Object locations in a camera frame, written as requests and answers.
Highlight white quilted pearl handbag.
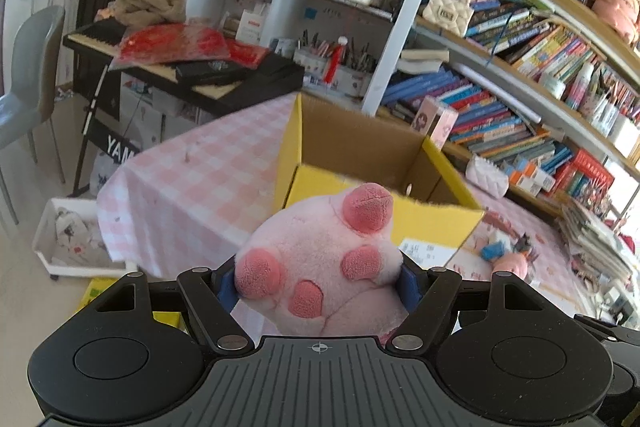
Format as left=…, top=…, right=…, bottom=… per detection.
left=422, top=0, right=473, bottom=38

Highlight stack of newspapers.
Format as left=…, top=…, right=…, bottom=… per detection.
left=557, top=199, right=636, bottom=293

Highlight orange white boxes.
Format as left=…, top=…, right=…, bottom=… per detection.
left=500, top=157, right=557, bottom=198

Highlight black electric piano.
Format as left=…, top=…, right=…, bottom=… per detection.
left=62, top=19, right=306, bottom=198

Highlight white storage bin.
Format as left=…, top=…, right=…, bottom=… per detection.
left=32, top=198, right=138, bottom=280

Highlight yellow cardboard box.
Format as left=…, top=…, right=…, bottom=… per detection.
left=272, top=93, right=486, bottom=269

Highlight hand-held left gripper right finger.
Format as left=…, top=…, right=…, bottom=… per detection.
left=384, top=259, right=538, bottom=352

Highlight white box red print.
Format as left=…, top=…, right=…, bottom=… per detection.
left=235, top=9, right=266, bottom=44

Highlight red white tube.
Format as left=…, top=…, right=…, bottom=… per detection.
left=324, top=36, right=348, bottom=84

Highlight pile of leaning books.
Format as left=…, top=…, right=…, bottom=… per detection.
left=465, top=0, right=598, bottom=80

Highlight small red packet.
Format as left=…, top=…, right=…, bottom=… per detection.
left=227, top=39, right=273, bottom=68

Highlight small white quilted purse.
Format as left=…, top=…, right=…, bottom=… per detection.
left=466, top=155, right=510, bottom=198

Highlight pink plush on shelf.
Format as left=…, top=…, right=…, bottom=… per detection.
left=591, top=0, right=640, bottom=45

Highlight white cups of pens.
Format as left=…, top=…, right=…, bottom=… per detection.
left=585, top=77, right=640, bottom=158

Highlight large red plastic packet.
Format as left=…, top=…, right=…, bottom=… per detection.
left=109, top=25, right=231, bottom=70

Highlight pink checked tablecloth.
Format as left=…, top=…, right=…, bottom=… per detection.
left=96, top=94, right=601, bottom=343

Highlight white pen holder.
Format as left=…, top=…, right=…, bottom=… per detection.
left=292, top=34, right=376, bottom=98

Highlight black flat box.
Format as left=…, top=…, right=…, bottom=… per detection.
left=175, top=57, right=246, bottom=84

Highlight row of blue spined books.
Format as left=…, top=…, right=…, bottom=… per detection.
left=382, top=72, right=573, bottom=172

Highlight red boxed set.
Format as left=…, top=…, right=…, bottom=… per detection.
left=555, top=149, right=616, bottom=208

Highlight beige knitted scarf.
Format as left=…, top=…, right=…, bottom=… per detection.
left=114, top=0, right=187, bottom=28

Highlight pink plush toy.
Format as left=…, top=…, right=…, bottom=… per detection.
left=234, top=182, right=407, bottom=338

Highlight cream thick book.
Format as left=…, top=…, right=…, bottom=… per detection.
left=397, top=48, right=451, bottom=75

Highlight grey chair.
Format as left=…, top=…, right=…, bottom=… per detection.
left=0, top=5, right=67, bottom=225

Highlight white shelf unit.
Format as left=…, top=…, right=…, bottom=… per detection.
left=136, top=0, right=396, bottom=108

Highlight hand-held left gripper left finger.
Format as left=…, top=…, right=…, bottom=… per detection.
left=92, top=257, right=256, bottom=355

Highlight pink cartoon container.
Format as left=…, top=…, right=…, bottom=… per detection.
left=411, top=96, right=458, bottom=150

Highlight pink frog toy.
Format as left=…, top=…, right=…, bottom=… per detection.
left=492, top=252, right=531, bottom=280

